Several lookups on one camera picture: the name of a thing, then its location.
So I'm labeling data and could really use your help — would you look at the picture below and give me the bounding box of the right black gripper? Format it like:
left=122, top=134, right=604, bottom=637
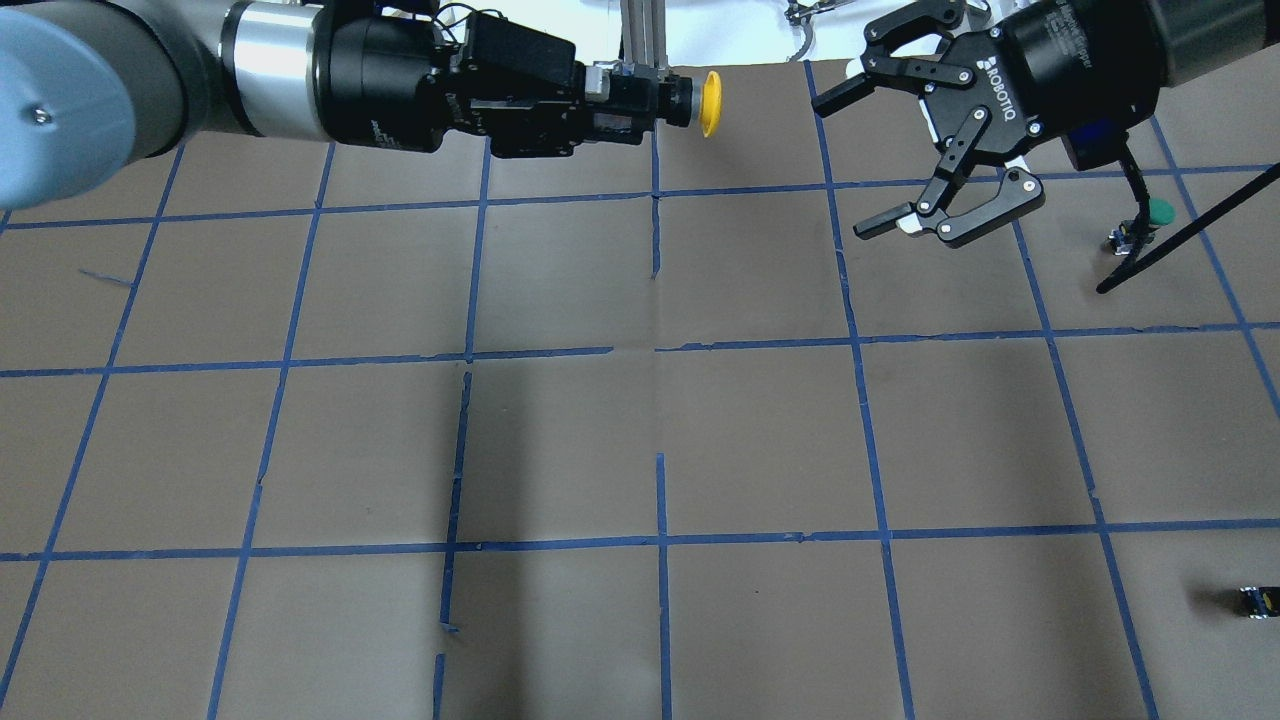
left=810, top=0, right=1166, bottom=249

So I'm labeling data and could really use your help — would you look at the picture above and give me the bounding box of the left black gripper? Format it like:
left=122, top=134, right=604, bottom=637
left=314, top=5, right=663, bottom=159

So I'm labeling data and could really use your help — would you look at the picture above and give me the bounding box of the yellow push button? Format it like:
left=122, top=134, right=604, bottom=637
left=658, top=70, right=724, bottom=138

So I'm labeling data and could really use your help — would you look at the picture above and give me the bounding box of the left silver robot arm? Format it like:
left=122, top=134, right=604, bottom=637
left=1, top=1, right=705, bottom=211

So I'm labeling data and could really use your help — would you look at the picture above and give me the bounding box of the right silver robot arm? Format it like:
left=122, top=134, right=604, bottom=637
left=812, top=1, right=1277, bottom=249

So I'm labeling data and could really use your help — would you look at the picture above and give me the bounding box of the green push button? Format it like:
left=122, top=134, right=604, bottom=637
left=1102, top=197, right=1178, bottom=260

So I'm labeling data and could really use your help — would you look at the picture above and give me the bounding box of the aluminium frame post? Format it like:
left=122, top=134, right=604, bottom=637
left=620, top=0, right=669, bottom=79

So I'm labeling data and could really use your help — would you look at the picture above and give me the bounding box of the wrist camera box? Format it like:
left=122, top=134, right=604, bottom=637
left=1062, top=118, right=1132, bottom=172

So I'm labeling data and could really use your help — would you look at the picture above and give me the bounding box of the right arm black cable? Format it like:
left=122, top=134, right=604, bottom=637
left=1094, top=150, right=1280, bottom=295

